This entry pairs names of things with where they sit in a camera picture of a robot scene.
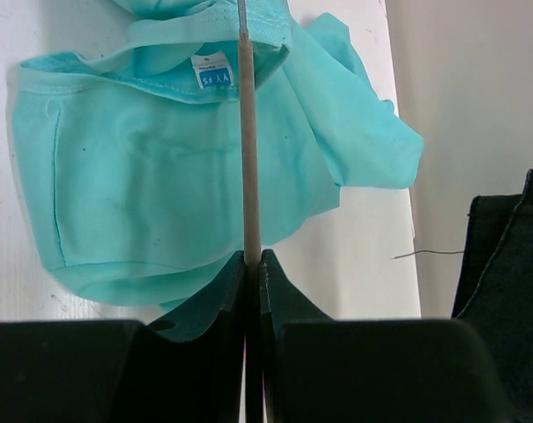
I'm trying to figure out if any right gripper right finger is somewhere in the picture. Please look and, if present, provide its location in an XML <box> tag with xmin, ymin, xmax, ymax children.
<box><xmin>259</xmin><ymin>249</ymin><xmax>515</xmax><ymax>422</ymax></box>

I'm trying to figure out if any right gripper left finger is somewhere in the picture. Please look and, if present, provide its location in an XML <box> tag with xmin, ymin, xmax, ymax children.
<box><xmin>0</xmin><ymin>253</ymin><xmax>245</xmax><ymax>422</ymax></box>

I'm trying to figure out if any teal t shirt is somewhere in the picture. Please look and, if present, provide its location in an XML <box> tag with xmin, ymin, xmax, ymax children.
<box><xmin>12</xmin><ymin>1</ymin><xmax>424</xmax><ymax>307</ymax></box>

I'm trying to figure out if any grey hanger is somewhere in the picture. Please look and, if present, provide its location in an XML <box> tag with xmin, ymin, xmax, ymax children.
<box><xmin>237</xmin><ymin>0</ymin><xmax>262</xmax><ymax>271</ymax></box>

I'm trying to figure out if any black hanging garment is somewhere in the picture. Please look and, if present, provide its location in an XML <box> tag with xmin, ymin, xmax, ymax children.
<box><xmin>452</xmin><ymin>169</ymin><xmax>533</xmax><ymax>422</ymax></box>

